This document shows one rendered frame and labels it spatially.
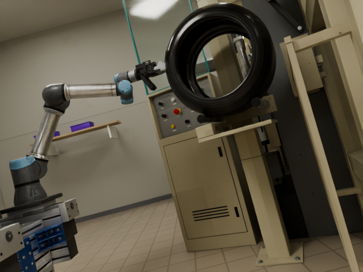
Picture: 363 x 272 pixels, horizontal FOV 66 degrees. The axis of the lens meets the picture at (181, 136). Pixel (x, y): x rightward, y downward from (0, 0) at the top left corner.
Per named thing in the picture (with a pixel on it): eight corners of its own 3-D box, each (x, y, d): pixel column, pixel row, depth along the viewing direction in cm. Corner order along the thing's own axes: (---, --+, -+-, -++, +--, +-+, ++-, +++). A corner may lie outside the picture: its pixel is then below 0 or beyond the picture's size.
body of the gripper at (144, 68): (150, 59, 158) (133, 65, 163) (153, 74, 158) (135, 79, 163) (157, 61, 165) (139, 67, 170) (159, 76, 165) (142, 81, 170)
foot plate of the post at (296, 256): (261, 247, 190) (260, 244, 190) (303, 243, 179) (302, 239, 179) (255, 266, 165) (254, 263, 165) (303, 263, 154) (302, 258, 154)
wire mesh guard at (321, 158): (327, 198, 157) (292, 79, 161) (330, 198, 156) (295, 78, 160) (356, 286, 74) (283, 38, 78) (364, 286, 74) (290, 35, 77)
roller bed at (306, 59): (294, 97, 170) (281, 51, 171) (321, 90, 164) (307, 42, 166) (294, 95, 152) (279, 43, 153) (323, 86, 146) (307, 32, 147)
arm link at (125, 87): (35, 80, 144) (132, 75, 152) (42, 86, 155) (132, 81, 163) (36, 102, 143) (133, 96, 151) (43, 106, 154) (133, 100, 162)
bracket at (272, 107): (213, 129, 178) (209, 114, 178) (277, 110, 162) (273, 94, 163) (212, 129, 175) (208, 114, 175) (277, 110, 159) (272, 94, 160)
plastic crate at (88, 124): (95, 128, 491) (93, 122, 492) (91, 127, 468) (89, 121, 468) (76, 133, 492) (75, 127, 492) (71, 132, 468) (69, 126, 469)
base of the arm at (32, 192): (7, 208, 135) (2, 188, 136) (25, 202, 150) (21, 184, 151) (37, 200, 135) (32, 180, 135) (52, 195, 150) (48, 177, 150)
